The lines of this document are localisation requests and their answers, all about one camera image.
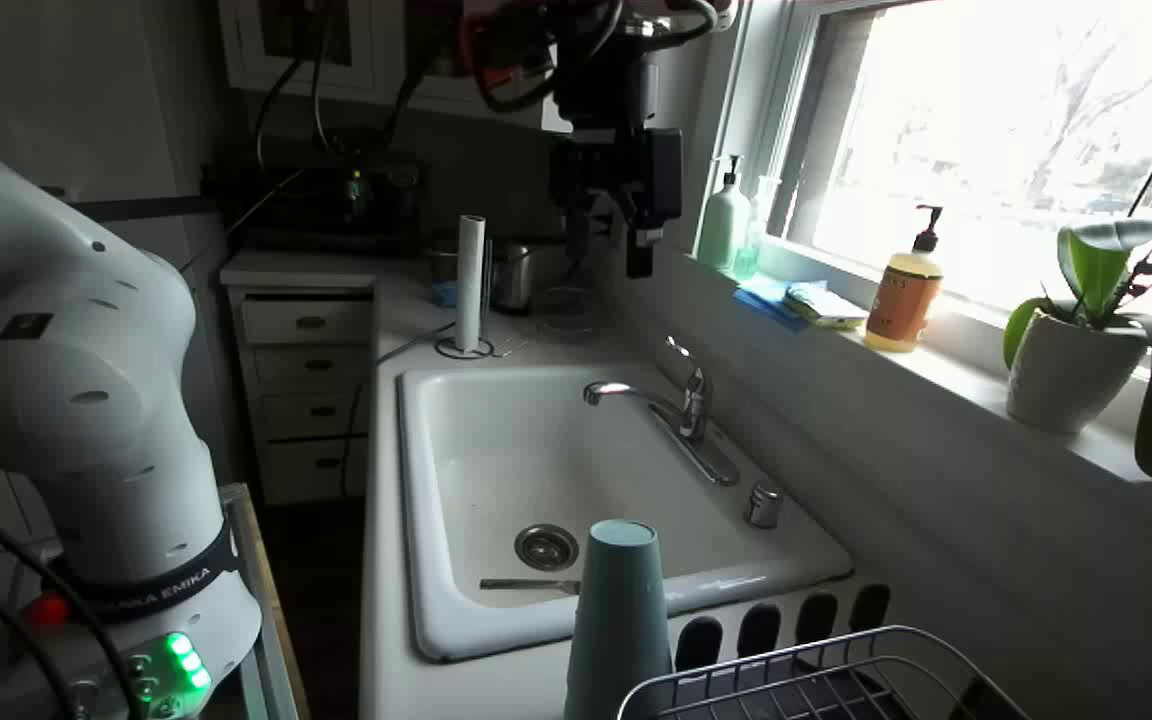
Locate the blue sponge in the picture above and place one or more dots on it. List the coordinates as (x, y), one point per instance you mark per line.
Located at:
(765, 295)

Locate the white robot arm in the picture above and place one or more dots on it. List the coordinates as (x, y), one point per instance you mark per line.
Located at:
(95, 342)

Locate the chrome faucet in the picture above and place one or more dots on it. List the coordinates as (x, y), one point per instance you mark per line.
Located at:
(685, 413)

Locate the white kitchen sink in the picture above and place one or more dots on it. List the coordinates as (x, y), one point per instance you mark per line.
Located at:
(509, 465)

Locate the metal canister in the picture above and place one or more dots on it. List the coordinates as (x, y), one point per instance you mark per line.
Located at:
(515, 280)

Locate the yellow green sponge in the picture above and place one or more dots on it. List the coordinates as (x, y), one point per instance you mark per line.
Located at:
(822, 306)

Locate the white pot orchid plant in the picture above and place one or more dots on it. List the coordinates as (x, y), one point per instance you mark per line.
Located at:
(1071, 359)

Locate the light blue cup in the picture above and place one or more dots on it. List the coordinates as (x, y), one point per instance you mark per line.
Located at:
(621, 622)

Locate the white drawer cabinet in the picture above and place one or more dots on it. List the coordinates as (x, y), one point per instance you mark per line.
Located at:
(307, 360)

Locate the green soap dispenser bottle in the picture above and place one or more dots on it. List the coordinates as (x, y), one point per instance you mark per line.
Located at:
(725, 221)

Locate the amber soap dispenser bottle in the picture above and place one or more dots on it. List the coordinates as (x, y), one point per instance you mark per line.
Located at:
(904, 291)

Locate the chrome sink sprayer cap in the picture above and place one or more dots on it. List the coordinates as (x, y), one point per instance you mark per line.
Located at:
(763, 510)

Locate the dish drying rack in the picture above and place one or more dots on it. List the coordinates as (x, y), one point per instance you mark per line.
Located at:
(870, 669)

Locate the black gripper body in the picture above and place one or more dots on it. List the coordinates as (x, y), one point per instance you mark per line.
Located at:
(615, 150)

